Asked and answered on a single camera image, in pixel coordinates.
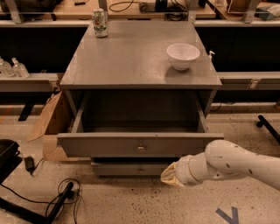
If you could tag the black power adapter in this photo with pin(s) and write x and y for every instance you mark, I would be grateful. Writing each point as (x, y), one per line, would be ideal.
(29, 164)

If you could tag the black stand base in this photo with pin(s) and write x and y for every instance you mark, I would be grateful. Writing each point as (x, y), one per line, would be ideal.
(45, 212)

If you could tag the grey bottom drawer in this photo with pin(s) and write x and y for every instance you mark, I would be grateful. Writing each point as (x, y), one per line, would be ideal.
(105, 169)

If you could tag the grey top drawer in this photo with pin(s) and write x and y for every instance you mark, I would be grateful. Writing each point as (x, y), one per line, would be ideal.
(117, 144)

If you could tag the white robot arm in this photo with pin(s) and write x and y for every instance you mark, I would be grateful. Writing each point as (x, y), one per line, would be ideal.
(222, 160)

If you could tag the black chair leg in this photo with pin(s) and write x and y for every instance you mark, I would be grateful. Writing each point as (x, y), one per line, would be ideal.
(263, 122)

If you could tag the white green soda can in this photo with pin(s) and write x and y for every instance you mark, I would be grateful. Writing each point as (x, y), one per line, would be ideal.
(100, 23)

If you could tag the white ceramic bowl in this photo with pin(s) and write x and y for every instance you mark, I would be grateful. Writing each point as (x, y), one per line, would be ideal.
(182, 56)

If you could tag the white pump bottle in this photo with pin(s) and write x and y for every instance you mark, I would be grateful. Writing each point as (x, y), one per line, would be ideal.
(211, 55)

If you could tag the clear sanitizer bottle left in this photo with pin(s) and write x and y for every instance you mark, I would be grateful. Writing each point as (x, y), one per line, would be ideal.
(6, 68)

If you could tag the grey long bench shelf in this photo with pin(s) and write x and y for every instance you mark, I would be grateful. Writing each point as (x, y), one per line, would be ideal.
(36, 82)

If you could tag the grey drawer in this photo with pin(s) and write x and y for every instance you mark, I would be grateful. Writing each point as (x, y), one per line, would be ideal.
(105, 169)
(117, 144)

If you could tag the brown cardboard box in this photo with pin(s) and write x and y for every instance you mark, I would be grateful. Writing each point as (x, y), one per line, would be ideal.
(56, 117)

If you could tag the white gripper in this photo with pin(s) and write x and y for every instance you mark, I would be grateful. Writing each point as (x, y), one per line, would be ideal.
(183, 171)

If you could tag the clear sanitizer bottle right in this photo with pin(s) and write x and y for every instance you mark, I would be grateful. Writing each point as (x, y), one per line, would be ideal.
(19, 69)

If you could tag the black bin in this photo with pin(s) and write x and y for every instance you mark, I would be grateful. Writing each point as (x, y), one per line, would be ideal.
(9, 158)

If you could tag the grey wooden drawer cabinet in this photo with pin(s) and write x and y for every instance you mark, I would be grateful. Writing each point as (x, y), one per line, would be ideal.
(128, 84)

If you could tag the clear sanitizer bottle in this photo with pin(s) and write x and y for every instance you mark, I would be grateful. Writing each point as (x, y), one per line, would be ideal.
(19, 69)
(6, 68)

